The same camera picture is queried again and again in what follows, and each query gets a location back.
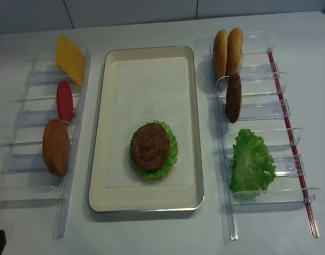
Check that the brown meat patty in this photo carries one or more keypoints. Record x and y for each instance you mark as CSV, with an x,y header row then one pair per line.
x,y
233,97
149,147

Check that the green lettuce on stack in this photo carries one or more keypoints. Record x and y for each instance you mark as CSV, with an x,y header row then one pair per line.
x,y
173,149

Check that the brown meat patty in rack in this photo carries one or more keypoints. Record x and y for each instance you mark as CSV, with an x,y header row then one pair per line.
x,y
233,97

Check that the green lettuce leaf in rack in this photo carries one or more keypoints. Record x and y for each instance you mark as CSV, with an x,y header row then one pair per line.
x,y
253,166

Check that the red tomato slice in rack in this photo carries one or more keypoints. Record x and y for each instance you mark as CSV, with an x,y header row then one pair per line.
x,y
64,101

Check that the yellow cheese slice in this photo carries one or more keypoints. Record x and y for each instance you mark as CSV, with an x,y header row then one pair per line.
x,y
70,59

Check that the cream metal tray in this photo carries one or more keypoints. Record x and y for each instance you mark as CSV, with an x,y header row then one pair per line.
x,y
140,86

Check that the tan bun half outer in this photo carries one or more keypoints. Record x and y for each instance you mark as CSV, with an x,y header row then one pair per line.
x,y
220,53

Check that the tan bun half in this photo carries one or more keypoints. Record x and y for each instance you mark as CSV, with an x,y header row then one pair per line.
x,y
234,51
220,53

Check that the clear acrylic right rack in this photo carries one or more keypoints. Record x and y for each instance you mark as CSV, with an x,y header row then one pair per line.
x,y
263,113

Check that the clear acrylic rack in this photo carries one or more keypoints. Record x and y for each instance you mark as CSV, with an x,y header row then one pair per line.
x,y
263,113
26,106

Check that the brown bun top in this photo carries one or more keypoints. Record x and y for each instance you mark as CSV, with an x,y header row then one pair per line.
x,y
56,147

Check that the clear acrylic left rack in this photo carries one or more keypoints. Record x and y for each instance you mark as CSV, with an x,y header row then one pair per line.
x,y
26,106

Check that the red rail strip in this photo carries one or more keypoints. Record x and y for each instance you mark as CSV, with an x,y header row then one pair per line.
x,y
307,200

